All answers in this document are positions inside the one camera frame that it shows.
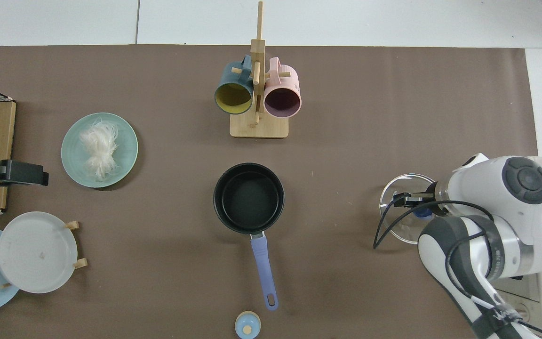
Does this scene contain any small blue round thing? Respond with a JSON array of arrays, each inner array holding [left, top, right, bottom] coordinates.
[[235, 311, 262, 339]]

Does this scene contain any white plate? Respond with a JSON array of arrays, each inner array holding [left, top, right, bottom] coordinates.
[[0, 211, 78, 294]]

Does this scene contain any dark teal cup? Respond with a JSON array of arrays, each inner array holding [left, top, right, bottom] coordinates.
[[214, 55, 255, 115]]

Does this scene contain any black pot purple handle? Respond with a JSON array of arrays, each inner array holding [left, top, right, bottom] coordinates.
[[213, 162, 285, 311]]

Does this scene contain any wooden plate rack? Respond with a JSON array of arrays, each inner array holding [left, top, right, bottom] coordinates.
[[0, 220, 88, 289]]

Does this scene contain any wooden cup stand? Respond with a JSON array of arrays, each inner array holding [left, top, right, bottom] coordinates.
[[230, 1, 289, 139]]

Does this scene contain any pale green plate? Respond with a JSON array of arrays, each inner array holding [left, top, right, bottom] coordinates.
[[61, 113, 139, 188]]

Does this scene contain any glass lid blue knob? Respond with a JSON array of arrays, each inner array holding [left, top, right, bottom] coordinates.
[[379, 173, 441, 245]]

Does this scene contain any pink cup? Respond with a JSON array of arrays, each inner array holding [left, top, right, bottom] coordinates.
[[263, 57, 302, 118]]

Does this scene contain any brown table cloth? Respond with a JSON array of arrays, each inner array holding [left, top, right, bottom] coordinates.
[[0, 45, 538, 339]]

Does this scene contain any white vermicelli bundle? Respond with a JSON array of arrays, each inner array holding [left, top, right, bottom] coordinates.
[[79, 119, 120, 182]]

